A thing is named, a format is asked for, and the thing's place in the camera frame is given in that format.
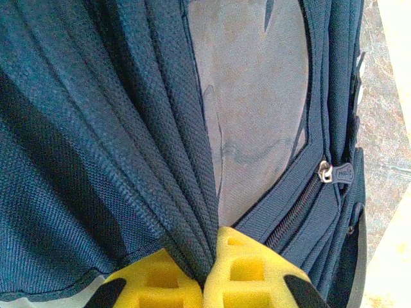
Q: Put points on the navy blue backpack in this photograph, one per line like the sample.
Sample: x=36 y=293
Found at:
x=96 y=128

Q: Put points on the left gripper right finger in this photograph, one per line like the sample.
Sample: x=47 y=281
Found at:
x=257 y=272

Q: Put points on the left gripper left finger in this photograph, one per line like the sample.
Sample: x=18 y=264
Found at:
x=154 y=285

